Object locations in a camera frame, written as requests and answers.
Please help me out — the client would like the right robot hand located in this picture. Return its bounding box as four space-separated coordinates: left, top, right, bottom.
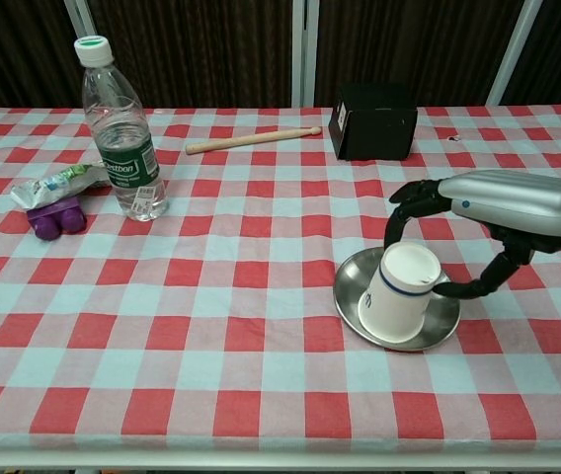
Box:
382 169 561 300

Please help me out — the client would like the white paper cup blue stripe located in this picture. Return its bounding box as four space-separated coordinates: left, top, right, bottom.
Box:
357 241 442 343

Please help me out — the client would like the round metal plate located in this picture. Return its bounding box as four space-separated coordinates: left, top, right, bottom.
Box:
333 246 462 353

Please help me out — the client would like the purple twin cup pack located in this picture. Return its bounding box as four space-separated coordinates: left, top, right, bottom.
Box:
26 197 87 242

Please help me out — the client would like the black cardboard box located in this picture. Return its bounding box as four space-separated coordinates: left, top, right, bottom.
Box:
328 81 419 162

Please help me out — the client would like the wooden drumstick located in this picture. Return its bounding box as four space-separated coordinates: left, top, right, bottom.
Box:
185 126 322 156

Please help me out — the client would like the red white checkered tablecloth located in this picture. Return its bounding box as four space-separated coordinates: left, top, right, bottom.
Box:
0 104 561 451

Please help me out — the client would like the clear plastic water bottle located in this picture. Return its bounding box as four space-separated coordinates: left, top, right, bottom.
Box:
73 35 170 223

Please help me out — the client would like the white metal frame post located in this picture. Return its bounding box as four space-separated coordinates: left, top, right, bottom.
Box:
62 0 99 55
290 0 319 108
485 0 543 106

